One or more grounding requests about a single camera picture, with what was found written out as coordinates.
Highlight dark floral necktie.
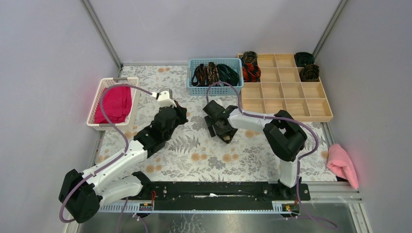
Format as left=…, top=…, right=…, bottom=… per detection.
left=218, top=129, right=238, bottom=144

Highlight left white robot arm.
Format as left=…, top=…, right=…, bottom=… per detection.
left=58, top=103, right=188, bottom=223

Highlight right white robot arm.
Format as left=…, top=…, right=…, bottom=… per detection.
left=203, top=100, right=307, bottom=200

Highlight blue plastic basket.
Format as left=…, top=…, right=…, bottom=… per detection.
left=187, top=58, right=244, bottom=96

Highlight floral table mat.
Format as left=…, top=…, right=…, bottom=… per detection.
left=92, top=65, right=337, bottom=183

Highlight brown patterned tie in basket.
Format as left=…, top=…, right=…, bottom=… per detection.
left=206, top=62, right=220, bottom=86

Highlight dark green tie in basket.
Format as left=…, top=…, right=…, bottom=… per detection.
left=217, top=64, right=239, bottom=86

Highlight brown striped tie in basket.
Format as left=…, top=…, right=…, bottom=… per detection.
left=191, top=64, right=207, bottom=87

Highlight red folded cloth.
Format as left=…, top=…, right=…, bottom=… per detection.
left=103, top=86, right=132, bottom=124

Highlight rolled orange black tie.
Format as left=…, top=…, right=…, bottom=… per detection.
left=242, top=63, right=261, bottom=83

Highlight rolled dark striped tie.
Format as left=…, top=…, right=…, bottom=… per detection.
left=240, top=51, right=258, bottom=65

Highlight wooden compartment tray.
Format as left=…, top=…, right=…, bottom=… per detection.
left=240, top=54, right=333, bottom=122

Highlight white plastic basket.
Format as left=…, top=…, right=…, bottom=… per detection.
left=86, top=77, right=141, bottom=131

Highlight rolled dark green tie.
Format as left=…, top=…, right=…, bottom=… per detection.
left=294, top=52, right=315, bottom=67

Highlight rolled olive patterned tie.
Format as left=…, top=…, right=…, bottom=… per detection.
left=299, top=64, right=320, bottom=82

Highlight pink cloth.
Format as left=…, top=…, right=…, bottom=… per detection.
left=326, top=143, right=359, bottom=189

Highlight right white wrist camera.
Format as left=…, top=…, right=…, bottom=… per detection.
left=215, top=100, right=224, bottom=106

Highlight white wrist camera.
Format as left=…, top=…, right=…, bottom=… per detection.
left=152, top=88, right=177, bottom=108
left=215, top=100, right=224, bottom=106

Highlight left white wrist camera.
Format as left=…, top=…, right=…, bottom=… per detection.
left=152, top=88, right=177, bottom=108

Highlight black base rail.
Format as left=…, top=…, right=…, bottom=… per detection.
left=130, top=182, right=311, bottom=211

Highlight grey slotted cable duct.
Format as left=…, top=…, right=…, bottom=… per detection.
left=97, top=201, right=292, bottom=214

